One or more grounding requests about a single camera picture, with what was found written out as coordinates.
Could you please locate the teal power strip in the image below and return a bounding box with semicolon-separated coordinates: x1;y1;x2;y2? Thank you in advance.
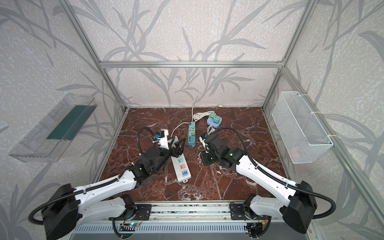
188;124;196;147

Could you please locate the white long power strip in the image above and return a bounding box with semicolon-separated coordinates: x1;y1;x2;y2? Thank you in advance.
169;136;192;183

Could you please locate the light blue square power socket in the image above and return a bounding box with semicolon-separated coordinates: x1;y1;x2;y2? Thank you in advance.
207;116;223;129

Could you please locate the teal green usb adapter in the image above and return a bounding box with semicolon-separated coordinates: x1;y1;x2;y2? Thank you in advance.
213;116;221;123

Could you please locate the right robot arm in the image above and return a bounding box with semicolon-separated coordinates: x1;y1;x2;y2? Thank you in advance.
199;134;337;234

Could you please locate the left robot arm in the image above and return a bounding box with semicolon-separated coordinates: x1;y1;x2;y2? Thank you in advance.
28;137;185;240

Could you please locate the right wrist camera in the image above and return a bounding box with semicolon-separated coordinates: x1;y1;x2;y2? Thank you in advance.
199;133;209;148

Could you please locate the white socket cable with plug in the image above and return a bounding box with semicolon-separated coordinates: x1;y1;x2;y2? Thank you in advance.
201;125;216;142

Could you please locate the white bundled strip cable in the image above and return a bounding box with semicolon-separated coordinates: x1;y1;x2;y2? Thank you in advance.
170;103;224;137

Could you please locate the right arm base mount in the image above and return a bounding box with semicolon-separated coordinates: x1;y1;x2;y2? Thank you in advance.
229;202;268;221

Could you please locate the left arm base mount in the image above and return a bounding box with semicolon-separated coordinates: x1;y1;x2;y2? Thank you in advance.
119;204;152;221

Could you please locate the aluminium front rail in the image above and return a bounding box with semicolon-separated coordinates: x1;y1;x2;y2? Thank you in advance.
62;201;316;224

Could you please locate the white wire mesh basket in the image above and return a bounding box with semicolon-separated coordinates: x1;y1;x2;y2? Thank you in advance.
272;91;334;164

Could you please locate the clear plastic wall tray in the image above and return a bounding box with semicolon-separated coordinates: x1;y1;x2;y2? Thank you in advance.
9;94;98;163

